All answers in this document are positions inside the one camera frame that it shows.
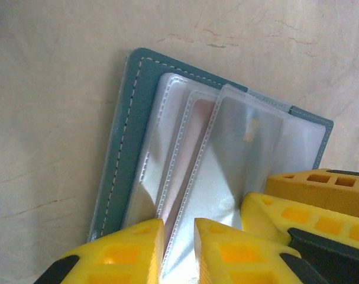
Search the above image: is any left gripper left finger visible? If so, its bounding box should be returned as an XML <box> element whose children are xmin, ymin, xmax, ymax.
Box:
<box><xmin>33</xmin><ymin>218</ymin><xmax>166</xmax><ymax>284</ymax></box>

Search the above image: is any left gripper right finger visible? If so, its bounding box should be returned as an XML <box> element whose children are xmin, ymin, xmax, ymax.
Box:
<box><xmin>195</xmin><ymin>218</ymin><xmax>328</xmax><ymax>284</ymax></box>

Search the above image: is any teal card holder wallet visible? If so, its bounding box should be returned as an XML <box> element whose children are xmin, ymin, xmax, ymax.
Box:
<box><xmin>87</xmin><ymin>47</ymin><xmax>335</xmax><ymax>284</ymax></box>

